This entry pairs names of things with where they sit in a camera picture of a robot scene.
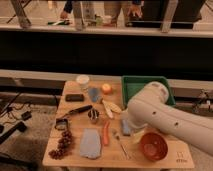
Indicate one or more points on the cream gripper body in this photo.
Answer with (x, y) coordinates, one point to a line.
(136, 137)

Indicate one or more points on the dark red grape bunch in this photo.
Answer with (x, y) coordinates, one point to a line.
(64, 146)

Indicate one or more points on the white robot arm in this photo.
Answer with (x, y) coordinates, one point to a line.
(149, 106)

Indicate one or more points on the red bowl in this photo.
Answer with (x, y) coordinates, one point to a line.
(153, 146)

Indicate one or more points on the blue scrub sponge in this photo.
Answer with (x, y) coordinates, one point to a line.
(125, 128)

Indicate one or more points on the orange carrot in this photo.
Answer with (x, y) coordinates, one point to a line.
(105, 137)

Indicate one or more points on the peeled banana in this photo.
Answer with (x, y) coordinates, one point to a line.
(111, 108)

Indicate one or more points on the wooden table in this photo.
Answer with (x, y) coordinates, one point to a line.
(112, 156)

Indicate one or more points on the light blue cloth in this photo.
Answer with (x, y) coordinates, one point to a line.
(90, 144)

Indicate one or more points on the small dark metal cup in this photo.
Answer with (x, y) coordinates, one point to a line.
(93, 115)

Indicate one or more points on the green plastic tray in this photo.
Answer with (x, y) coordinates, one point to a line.
(133, 84)

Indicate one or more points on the orange apple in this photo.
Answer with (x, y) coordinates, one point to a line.
(106, 88)

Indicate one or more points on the white paper cup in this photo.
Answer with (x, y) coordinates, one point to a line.
(83, 81)

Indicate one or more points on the black rectangular block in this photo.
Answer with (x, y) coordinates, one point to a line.
(74, 97)

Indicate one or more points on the black clamp on floor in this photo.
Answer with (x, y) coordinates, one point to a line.
(21, 127)

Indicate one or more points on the black handled knife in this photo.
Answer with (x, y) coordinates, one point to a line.
(77, 110)

